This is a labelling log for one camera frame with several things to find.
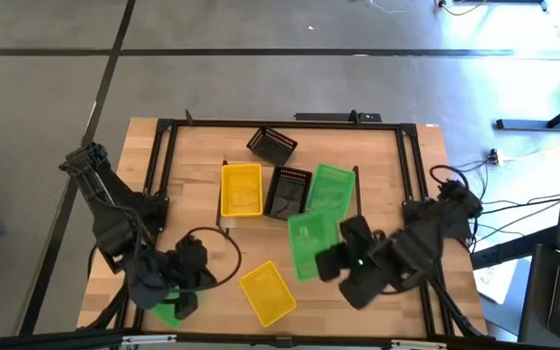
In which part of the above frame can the black diagonal desk bar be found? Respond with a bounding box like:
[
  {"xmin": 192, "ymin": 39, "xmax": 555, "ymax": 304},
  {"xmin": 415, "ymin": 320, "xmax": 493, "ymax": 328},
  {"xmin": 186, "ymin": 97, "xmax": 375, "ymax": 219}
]
[{"xmin": 471, "ymin": 226, "xmax": 559, "ymax": 271}]

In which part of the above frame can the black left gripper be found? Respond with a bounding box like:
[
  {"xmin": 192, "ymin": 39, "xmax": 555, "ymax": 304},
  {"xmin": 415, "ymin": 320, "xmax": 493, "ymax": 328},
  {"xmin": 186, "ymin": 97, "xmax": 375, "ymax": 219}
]
[{"xmin": 165, "ymin": 235, "xmax": 218, "ymax": 293}]

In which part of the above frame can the black mount bar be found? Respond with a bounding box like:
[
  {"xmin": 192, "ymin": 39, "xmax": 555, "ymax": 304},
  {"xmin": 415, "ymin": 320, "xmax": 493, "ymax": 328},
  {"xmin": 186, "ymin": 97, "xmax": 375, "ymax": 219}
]
[{"xmin": 294, "ymin": 112, "xmax": 383, "ymax": 123}]

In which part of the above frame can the black rig crossbeam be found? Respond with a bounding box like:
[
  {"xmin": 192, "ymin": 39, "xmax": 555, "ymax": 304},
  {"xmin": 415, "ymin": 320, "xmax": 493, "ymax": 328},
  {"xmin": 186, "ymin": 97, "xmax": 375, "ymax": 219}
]
[{"xmin": 0, "ymin": 328, "xmax": 560, "ymax": 350}]

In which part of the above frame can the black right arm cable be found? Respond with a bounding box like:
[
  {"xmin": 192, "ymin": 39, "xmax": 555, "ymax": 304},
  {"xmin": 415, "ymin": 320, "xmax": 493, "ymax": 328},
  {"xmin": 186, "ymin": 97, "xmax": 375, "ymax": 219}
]
[{"xmin": 428, "ymin": 163, "xmax": 471, "ymax": 191}]

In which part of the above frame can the green slotted plastic basket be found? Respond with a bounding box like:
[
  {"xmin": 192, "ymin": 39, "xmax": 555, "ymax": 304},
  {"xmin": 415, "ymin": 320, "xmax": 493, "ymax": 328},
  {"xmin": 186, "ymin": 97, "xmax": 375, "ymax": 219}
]
[
  {"xmin": 287, "ymin": 210, "xmax": 341, "ymax": 283},
  {"xmin": 305, "ymin": 162, "xmax": 357, "ymax": 221},
  {"xmin": 152, "ymin": 286, "xmax": 184, "ymax": 330}
]

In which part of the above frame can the white paper sheet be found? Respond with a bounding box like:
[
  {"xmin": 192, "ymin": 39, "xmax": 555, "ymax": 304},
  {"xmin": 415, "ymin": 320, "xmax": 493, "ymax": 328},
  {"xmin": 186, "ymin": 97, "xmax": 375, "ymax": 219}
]
[{"xmin": 472, "ymin": 260, "xmax": 520, "ymax": 305}]

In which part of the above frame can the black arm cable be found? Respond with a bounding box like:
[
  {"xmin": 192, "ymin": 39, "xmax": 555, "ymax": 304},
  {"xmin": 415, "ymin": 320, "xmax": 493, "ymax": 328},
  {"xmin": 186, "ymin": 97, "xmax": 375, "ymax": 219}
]
[
  {"xmin": 182, "ymin": 226, "xmax": 243, "ymax": 293},
  {"xmin": 428, "ymin": 163, "xmax": 471, "ymax": 191}
]

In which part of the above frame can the yellow slotted plastic basket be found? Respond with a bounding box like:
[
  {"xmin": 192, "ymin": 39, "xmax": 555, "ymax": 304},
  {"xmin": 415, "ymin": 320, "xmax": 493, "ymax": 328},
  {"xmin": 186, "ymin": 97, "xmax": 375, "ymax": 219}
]
[
  {"xmin": 238, "ymin": 260, "xmax": 298, "ymax": 329},
  {"xmin": 220, "ymin": 162, "xmax": 264, "ymax": 219}
]

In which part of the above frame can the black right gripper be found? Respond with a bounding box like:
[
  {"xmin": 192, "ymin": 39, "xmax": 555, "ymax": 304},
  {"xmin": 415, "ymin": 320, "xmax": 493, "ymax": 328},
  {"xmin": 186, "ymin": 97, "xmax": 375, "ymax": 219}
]
[{"xmin": 315, "ymin": 215, "xmax": 376, "ymax": 283}]

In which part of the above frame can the black desk leg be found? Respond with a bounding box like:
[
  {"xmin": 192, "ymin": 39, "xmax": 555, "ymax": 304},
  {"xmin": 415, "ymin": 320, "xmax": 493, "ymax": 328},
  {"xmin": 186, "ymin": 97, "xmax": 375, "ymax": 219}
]
[{"xmin": 496, "ymin": 90, "xmax": 560, "ymax": 131}]

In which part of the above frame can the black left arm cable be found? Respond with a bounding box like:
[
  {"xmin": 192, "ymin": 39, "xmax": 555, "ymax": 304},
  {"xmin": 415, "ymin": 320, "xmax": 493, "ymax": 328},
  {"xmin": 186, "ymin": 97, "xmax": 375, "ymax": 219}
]
[{"xmin": 182, "ymin": 226, "xmax": 243, "ymax": 293}]

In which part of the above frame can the black slotted plastic basket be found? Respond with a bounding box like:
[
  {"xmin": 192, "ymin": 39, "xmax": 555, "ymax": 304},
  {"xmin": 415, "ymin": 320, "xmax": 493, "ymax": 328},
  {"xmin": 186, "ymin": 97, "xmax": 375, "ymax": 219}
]
[
  {"xmin": 246, "ymin": 124, "xmax": 299, "ymax": 167},
  {"xmin": 262, "ymin": 165, "xmax": 314, "ymax": 223}
]

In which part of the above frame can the black aluminium table frame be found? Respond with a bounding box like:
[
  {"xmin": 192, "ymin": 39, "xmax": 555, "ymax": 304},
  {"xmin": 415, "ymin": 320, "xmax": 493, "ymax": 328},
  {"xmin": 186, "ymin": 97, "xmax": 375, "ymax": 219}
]
[{"xmin": 78, "ymin": 109, "xmax": 489, "ymax": 341}]

